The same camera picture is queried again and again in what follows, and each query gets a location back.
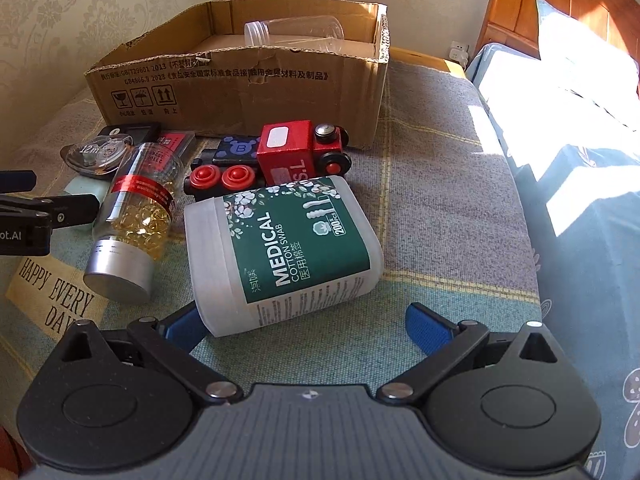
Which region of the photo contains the capsule bottle with silver cap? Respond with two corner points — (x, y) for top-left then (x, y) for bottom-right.
(84, 142), (185, 303)

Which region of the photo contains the black digital device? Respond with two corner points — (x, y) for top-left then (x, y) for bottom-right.
(97, 122), (162, 148)

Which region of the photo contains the brown cardboard box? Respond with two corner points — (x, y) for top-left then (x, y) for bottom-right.
(84, 0), (390, 150)

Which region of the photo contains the red card case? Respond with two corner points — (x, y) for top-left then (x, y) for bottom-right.
(150, 130), (197, 162)

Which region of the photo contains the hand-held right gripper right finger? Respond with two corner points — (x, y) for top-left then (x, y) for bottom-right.
(375, 302), (573, 406)

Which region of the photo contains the cotton swab box green label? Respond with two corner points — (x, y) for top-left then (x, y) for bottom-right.
(184, 176), (385, 338)

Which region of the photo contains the wooden bed headboard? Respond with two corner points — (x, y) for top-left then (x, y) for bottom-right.
(475, 0), (640, 68)

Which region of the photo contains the clear round tape case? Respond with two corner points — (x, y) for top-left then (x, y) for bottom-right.
(60, 135), (135, 180)

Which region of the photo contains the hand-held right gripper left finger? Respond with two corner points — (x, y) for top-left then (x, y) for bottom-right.
(50, 301), (246, 407)

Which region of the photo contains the red toy train engine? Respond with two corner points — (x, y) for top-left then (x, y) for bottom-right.
(256, 120), (352, 186)

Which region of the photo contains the blue patterned duvet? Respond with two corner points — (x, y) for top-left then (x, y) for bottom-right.
(465, 42), (640, 480)

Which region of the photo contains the mint green case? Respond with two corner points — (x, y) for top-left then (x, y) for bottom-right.
(63, 175), (111, 202)

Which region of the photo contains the light blue pillow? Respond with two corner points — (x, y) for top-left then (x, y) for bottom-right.
(536, 0), (640, 133)

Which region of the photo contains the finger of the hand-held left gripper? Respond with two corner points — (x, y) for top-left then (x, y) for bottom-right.
(0, 170), (37, 194)
(0, 194), (99, 229)

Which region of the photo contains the clear plastic jar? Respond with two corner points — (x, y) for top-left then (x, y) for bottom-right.
(243, 14), (346, 49)

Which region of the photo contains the white wall socket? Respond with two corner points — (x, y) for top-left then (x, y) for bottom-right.
(446, 40), (471, 66)

